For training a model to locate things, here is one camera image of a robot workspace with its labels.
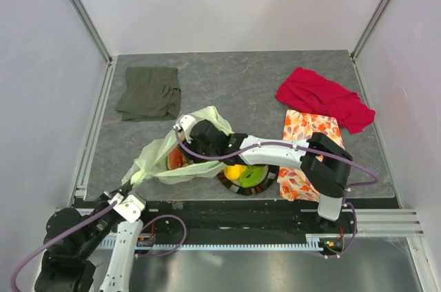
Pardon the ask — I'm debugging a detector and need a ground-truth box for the pale green plastic bag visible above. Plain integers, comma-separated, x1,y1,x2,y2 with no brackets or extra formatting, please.
121,106,233,187

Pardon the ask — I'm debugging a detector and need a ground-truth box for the yellow fake pear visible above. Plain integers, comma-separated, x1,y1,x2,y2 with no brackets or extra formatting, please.
223,165,247,181

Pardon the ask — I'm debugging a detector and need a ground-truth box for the green fake starfruit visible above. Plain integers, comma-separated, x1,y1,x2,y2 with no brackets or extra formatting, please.
238,165,268,188

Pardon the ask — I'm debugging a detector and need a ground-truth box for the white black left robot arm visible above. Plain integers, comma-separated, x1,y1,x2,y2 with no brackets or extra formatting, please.
34,182,151,291

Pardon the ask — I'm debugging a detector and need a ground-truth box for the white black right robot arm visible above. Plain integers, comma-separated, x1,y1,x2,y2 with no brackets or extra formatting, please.
183,120,353,233

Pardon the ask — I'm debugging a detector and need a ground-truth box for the fake watermelon slice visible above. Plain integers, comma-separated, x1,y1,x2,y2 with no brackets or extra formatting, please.
167,147,184,170

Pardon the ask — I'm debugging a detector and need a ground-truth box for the brown fake walnuts cluster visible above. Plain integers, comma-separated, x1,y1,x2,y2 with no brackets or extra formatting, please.
181,156,193,167

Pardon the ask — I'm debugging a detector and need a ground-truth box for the dark olive cloth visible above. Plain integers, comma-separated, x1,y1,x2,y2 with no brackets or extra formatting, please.
115,67,181,122

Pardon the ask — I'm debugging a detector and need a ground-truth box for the cream plate with dark rim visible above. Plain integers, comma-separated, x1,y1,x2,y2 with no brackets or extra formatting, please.
217,165,279,196

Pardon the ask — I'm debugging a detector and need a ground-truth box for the orange floral cloth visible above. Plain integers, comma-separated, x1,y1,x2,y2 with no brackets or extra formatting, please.
277,109,345,202

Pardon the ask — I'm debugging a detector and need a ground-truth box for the red cloth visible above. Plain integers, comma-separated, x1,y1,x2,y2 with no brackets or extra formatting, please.
275,67,376,134

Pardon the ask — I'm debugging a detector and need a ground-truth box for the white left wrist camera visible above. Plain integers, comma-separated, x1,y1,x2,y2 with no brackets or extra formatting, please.
108,193,146,223

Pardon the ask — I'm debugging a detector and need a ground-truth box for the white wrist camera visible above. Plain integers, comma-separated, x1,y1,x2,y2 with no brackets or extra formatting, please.
173,114,198,143
108,193,146,223

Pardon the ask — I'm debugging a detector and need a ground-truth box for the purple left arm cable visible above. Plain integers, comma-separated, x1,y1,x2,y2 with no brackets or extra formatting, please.
9,200,187,292

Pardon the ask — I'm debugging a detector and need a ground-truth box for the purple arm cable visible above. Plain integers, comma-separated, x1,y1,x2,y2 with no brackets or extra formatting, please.
9,200,187,292
174,126,380,260

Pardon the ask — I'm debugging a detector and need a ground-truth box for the grey slotted cable duct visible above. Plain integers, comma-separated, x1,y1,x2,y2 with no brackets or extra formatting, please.
96,233,342,251

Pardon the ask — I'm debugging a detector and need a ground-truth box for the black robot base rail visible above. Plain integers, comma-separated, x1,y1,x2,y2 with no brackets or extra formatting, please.
82,198,358,241

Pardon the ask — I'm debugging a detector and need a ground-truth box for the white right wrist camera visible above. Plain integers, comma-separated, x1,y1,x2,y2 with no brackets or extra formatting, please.
173,114,198,143

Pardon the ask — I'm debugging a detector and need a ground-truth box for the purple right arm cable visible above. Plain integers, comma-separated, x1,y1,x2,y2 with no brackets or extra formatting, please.
174,126,380,260

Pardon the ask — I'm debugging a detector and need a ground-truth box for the left aluminium frame post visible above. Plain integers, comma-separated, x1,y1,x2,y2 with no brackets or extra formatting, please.
70,0,112,65

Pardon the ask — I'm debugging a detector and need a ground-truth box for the aluminium frame post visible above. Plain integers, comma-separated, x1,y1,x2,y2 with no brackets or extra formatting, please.
70,0,112,65
350,0,392,63

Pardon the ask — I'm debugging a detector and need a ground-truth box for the right aluminium frame post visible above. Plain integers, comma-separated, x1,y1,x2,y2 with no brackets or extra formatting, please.
350,0,392,63

